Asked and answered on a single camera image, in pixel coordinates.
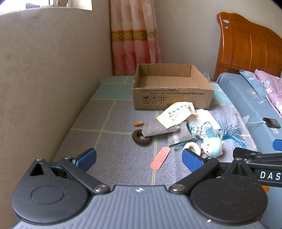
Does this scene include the black smartphone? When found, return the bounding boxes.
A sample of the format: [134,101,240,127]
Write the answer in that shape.
[263,117,281,129]

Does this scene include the small orange object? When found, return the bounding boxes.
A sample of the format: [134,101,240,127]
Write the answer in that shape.
[134,121,143,127]

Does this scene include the yellow printed lens cloth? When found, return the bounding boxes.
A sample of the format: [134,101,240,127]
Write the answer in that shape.
[156,102,197,129]

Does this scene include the blue embroidered pouch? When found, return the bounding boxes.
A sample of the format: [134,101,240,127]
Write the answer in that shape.
[188,122,220,140]

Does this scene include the pink nail file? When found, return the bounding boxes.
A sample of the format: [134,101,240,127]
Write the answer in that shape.
[151,146,170,170]

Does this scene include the pink striped curtain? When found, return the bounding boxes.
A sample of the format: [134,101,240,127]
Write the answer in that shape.
[110,0,161,76]

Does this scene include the wooden headboard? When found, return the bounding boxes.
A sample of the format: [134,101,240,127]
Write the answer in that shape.
[213,12,281,81]

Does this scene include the grey checked table cover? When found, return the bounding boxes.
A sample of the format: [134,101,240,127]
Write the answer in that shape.
[53,75,258,190]

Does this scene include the purple floral quilt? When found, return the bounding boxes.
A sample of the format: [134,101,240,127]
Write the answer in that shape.
[255,69,281,117]

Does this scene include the window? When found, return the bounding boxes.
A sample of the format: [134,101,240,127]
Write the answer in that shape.
[0,0,92,15]

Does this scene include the open cardboard box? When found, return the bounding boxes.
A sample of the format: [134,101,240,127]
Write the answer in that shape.
[132,63,214,110]

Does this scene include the blue tassel ornament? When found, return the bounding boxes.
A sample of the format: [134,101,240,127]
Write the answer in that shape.
[217,119,246,148]

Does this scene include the brown braided ring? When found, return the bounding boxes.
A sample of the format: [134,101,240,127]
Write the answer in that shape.
[132,129,151,146]

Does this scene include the blue white toy figure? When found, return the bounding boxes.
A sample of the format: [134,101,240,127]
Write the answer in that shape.
[201,137,223,158]

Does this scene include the white folded cloth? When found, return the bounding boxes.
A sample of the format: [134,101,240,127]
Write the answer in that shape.
[188,109,220,130]

